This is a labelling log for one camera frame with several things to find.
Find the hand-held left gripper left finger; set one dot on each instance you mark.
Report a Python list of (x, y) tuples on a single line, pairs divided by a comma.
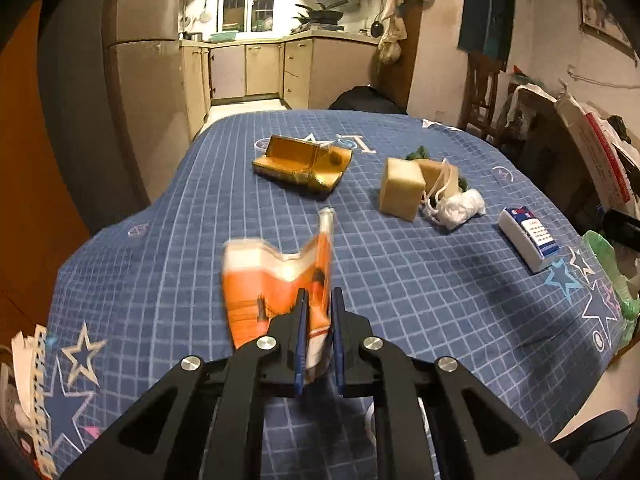
[(300, 345)]

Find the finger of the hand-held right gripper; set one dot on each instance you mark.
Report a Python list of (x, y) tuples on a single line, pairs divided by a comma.
[(622, 225)]

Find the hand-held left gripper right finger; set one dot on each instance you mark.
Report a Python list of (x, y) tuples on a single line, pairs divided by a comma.
[(337, 350)]

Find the bin with green liner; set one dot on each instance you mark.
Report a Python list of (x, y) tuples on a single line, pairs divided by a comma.
[(612, 280)]

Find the orange and white wrapper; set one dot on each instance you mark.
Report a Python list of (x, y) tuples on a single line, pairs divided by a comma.
[(260, 290)]

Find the tan sponge block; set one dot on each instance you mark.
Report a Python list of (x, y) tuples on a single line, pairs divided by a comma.
[(432, 172)]

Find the white cardboard box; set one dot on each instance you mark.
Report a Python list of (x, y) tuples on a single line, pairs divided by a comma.
[(595, 145)]

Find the blue and white tissue pack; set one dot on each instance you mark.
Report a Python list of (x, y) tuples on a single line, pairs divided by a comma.
[(530, 240)]

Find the dark wooden table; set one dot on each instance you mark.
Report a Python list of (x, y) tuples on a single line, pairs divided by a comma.
[(545, 160)]

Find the blue star-print tablecloth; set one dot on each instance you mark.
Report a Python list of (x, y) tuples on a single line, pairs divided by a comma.
[(175, 260)]

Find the yellow sponge block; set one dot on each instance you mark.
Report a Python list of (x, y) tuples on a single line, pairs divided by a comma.
[(400, 190)]

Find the gold foil box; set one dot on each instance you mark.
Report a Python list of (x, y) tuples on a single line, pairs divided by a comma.
[(295, 165)]

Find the dark wooden chair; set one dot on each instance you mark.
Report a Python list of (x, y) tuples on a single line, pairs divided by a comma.
[(482, 95)]

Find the green leafy scrap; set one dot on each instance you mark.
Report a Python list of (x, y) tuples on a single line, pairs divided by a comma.
[(417, 153)]

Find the black fabric cover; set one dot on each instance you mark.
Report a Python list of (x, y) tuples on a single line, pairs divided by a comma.
[(365, 100)]

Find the dark curtained window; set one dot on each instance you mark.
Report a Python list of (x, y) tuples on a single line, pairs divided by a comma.
[(485, 10)]

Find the patterned white paper bag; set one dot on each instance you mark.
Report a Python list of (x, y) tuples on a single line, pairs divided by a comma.
[(30, 390)]

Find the beige lower kitchen cabinets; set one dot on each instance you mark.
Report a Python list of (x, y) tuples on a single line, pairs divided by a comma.
[(260, 70)]

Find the hanging cloth bags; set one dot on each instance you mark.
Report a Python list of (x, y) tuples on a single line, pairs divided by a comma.
[(392, 35)]

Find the grey refrigerator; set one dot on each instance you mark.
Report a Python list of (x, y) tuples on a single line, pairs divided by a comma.
[(145, 85)]

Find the orange wooden cabinet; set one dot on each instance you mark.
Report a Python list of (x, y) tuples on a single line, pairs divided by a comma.
[(30, 185)]

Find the gas stove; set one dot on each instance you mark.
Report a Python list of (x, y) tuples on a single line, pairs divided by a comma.
[(320, 28)]

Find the teal basin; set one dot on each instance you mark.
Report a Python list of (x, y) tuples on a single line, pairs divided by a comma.
[(223, 36)]

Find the black wok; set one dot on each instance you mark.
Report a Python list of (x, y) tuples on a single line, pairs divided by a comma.
[(320, 14)]

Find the framed wall picture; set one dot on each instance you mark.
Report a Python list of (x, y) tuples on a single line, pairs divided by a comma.
[(600, 15)]

